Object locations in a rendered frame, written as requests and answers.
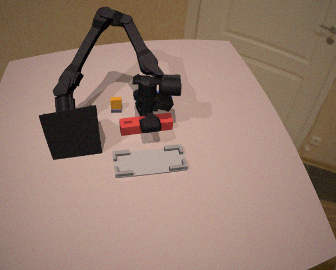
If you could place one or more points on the yellow rectangular block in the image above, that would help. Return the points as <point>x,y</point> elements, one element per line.
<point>116,102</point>

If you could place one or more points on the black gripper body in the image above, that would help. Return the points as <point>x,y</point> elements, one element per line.
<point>150,123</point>

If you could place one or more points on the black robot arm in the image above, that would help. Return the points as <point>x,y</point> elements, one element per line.
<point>169,85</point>

